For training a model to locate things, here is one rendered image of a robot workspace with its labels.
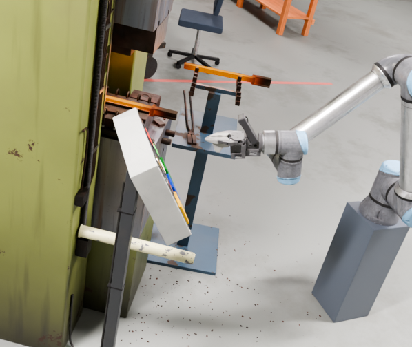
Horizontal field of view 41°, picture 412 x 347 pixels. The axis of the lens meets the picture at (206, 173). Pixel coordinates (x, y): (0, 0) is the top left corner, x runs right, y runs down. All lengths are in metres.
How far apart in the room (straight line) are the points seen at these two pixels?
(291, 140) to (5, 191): 1.04
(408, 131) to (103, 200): 1.23
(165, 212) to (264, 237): 1.84
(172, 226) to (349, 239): 1.34
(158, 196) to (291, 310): 1.56
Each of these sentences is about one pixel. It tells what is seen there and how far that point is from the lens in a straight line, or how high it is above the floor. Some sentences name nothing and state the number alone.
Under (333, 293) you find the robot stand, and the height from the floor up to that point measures 0.13.
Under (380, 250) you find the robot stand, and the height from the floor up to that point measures 0.46.
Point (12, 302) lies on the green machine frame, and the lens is 2.42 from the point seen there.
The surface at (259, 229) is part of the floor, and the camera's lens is 3.41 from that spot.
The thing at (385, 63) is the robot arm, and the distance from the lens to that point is 2.26.
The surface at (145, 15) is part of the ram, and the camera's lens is 1.93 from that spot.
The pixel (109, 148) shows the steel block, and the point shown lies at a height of 0.87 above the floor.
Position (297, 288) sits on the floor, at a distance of 3.09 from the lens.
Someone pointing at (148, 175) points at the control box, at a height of 1.17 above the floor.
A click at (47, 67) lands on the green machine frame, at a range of 1.79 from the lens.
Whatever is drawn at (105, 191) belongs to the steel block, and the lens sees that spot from 2.28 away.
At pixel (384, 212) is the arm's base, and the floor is 0.66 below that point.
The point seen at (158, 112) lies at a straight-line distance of 2.22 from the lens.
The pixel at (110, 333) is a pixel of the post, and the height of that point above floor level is 0.38.
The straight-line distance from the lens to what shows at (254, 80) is 2.73.
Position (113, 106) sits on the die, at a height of 0.99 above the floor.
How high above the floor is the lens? 1.96
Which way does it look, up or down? 31 degrees down
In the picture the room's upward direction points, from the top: 13 degrees clockwise
